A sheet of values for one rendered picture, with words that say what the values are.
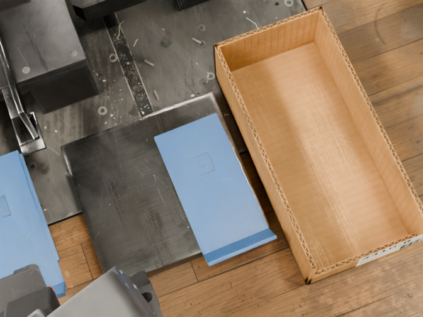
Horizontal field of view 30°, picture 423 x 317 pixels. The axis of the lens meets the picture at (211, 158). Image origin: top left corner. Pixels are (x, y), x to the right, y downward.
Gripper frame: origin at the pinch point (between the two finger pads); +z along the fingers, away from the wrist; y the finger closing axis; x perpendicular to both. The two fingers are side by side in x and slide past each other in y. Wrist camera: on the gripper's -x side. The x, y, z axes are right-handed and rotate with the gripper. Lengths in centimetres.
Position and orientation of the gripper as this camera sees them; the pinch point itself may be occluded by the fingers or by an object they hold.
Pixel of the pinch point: (25, 304)
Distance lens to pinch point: 71.2
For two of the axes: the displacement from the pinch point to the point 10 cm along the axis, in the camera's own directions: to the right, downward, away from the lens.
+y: -3.4, -9.2, -2.0
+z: -2.0, -1.4, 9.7
